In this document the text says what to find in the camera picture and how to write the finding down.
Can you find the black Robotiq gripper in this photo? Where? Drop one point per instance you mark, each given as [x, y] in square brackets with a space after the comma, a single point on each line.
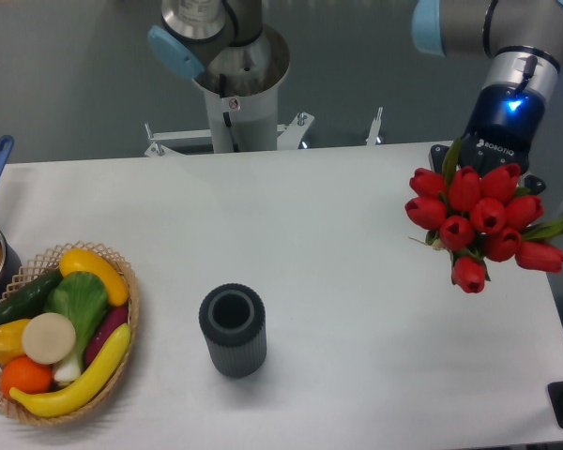
[499, 132]

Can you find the orange fruit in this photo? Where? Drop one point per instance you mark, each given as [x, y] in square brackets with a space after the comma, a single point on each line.
[26, 375]

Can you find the woven wicker basket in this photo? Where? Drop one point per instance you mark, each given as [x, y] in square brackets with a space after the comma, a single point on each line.
[48, 261]

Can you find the green bok choy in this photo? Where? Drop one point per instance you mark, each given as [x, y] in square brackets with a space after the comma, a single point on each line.
[81, 297]

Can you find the purple eggplant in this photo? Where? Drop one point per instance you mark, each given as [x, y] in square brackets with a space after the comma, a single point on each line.
[114, 318]

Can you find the white metal mounting frame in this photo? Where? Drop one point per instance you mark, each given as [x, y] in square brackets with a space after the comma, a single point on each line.
[289, 136]

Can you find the red tulip bouquet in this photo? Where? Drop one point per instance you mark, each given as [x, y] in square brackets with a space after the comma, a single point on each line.
[479, 218]

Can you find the dark grey ribbed vase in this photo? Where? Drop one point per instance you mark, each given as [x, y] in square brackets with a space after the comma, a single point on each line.
[232, 318]

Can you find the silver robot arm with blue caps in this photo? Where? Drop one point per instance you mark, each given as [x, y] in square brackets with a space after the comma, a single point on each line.
[524, 40]

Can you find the yellow bell pepper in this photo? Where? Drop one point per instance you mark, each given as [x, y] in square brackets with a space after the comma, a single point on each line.
[2, 345]

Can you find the yellow banana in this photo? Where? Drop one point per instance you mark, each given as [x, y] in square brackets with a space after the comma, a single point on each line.
[86, 387]

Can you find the green cucumber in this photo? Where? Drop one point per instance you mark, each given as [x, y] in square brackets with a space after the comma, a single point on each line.
[28, 302]

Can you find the beige round disc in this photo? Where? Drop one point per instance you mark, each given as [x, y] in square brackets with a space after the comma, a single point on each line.
[48, 338]

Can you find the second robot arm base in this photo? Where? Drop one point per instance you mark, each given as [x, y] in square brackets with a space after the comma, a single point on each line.
[236, 60]

